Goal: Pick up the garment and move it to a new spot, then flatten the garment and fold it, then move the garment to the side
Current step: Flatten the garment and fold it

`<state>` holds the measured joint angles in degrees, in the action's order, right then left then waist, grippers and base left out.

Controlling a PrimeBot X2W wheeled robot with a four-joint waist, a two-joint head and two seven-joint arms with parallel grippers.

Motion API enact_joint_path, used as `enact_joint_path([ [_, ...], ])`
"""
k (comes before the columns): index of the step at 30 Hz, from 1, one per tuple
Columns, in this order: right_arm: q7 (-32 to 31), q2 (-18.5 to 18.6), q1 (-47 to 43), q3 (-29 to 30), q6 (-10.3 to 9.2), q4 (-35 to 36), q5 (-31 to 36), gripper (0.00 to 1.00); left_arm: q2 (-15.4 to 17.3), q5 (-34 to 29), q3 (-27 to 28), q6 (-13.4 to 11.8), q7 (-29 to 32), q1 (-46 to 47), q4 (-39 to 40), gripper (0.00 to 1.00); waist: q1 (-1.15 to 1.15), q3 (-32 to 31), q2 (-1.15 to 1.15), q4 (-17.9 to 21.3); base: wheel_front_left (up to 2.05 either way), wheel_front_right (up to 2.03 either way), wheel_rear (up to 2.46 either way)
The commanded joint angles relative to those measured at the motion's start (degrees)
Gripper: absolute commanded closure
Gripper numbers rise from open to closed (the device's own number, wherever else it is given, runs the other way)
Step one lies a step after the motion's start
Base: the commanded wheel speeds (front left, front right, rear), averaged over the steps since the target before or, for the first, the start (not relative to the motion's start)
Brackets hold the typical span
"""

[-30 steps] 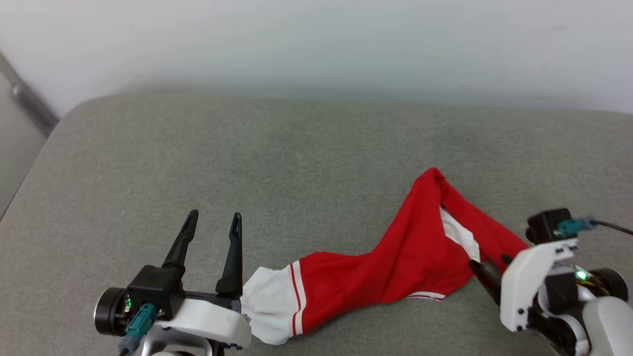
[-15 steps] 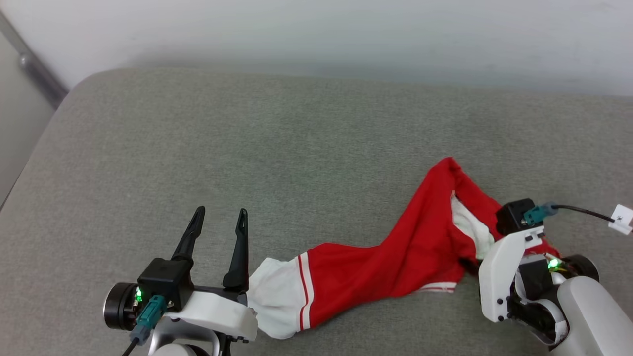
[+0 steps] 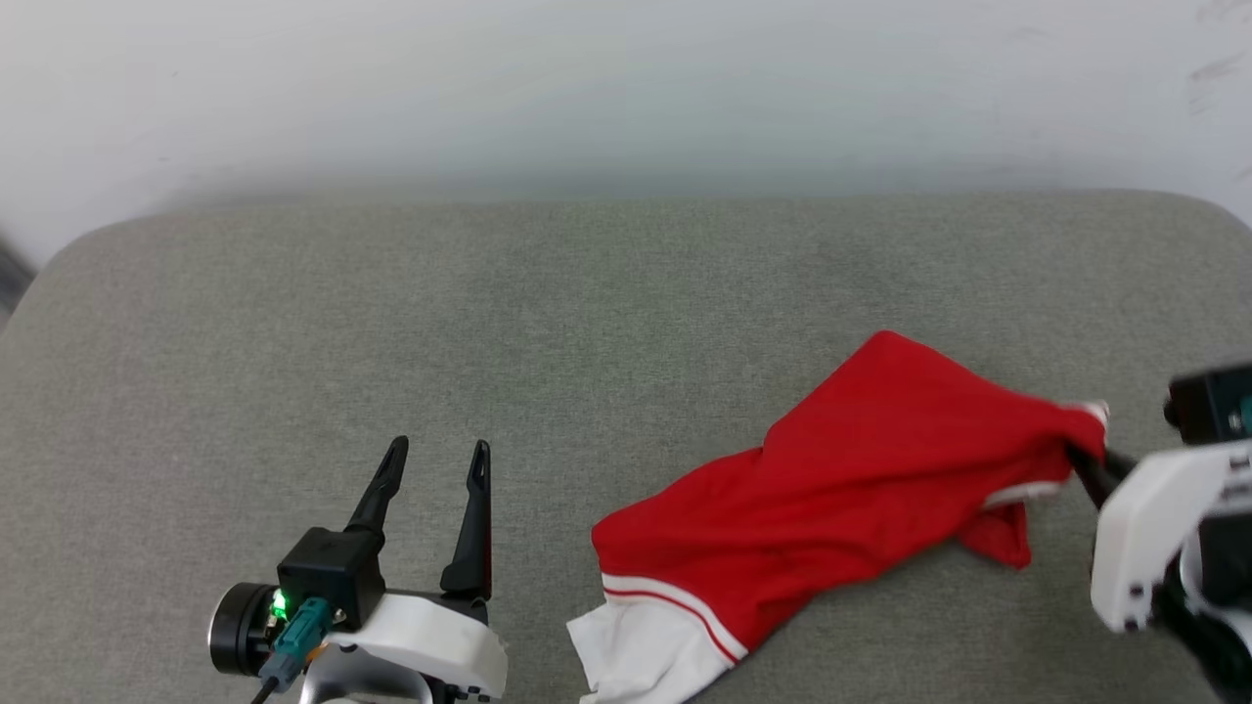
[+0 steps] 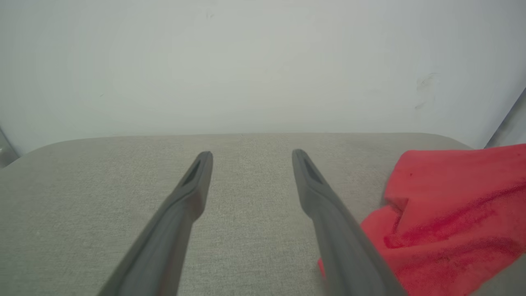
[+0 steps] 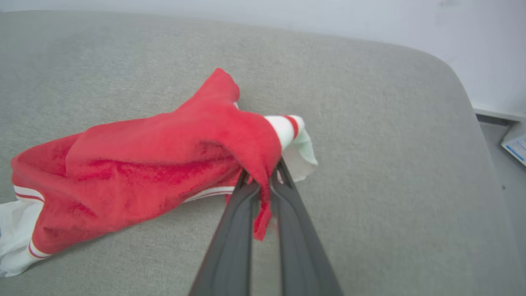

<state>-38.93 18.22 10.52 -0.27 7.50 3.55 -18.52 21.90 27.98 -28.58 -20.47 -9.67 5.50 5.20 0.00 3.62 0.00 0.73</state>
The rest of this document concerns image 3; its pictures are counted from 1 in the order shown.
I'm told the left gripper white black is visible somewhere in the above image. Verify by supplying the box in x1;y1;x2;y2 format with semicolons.
207;436;510;703

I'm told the red garment with white trim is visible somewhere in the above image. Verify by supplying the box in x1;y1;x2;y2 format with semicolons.
567;330;1111;704

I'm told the grey fabric sofa cushion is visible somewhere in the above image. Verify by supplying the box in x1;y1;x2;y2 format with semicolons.
0;191;1252;704

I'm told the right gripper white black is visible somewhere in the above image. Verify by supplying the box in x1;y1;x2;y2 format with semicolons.
1066;442;1252;635

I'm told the grey metal frame strip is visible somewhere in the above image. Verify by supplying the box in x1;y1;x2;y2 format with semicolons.
0;240;38;314

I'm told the left teal plug cable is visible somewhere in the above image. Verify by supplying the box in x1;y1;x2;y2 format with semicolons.
249;598;334;704

